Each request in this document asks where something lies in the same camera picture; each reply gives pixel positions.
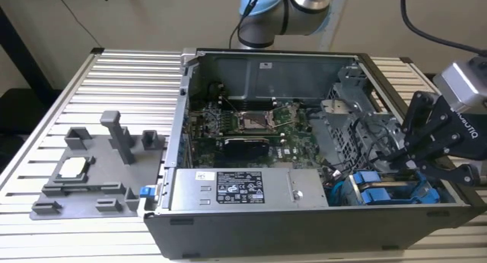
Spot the metal drive cage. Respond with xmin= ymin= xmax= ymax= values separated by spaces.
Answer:
xmin=321 ymin=66 xmax=413 ymax=172

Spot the blue disk carrier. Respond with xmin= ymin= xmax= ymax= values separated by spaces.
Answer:
xmin=359 ymin=187 xmax=441 ymax=207

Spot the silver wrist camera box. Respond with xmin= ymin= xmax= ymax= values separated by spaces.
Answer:
xmin=432 ymin=60 xmax=487 ymax=111

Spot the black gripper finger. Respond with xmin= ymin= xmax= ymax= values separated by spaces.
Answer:
xmin=381 ymin=90 xmax=456 ymax=163
xmin=404 ymin=150 xmax=483 ymax=187

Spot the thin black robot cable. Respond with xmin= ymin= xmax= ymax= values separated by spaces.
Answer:
xmin=399 ymin=0 xmax=487 ymax=52

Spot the CPU socket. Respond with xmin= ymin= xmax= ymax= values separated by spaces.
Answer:
xmin=234 ymin=110 xmax=270 ymax=131

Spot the green motherboard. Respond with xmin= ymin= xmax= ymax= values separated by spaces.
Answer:
xmin=188 ymin=99 xmax=324 ymax=169

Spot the blue data wire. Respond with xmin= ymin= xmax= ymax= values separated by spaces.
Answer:
xmin=325 ymin=179 xmax=345 ymax=207

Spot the thin metal locking lever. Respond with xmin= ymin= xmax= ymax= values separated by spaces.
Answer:
xmin=220 ymin=96 xmax=240 ymax=114

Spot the thin wire white connector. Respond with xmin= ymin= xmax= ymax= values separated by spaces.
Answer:
xmin=325 ymin=164 xmax=344 ymax=178

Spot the graphics card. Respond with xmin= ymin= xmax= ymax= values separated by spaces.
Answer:
xmin=221 ymin=136 xmax=272 ymax=161

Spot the grey parts rack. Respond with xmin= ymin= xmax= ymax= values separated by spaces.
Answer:
xmin=29 ymin=110 xmax=168 ymax=220

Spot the hard disk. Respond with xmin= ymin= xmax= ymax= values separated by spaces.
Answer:
xmin=351 ymin=171 xmax=433 ymax=189

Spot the metal socket cover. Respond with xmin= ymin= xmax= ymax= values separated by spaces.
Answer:
xmin=268 ymin=102 xmax=301 ymax=130

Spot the silver power supply unit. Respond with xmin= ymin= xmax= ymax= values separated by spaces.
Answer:
xmin=169 ymin=168 xmax=328 ymax=211

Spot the black PC case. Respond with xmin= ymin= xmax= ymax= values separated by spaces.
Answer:
xmin=142 ymin=47 xmax=487 ymax=260

